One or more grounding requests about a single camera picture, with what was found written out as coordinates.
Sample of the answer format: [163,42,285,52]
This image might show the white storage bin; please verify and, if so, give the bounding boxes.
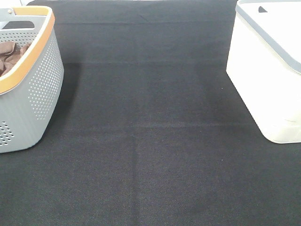
[226,0,301,144]

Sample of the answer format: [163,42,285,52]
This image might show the grey perforated laundry basket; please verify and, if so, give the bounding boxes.
[0,6,64,153]

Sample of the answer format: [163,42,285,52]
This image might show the brown towels in basket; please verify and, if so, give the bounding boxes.
[0,41,31,76]

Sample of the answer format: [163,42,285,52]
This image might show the black table cloth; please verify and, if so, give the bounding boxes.
[0,0,301,226]

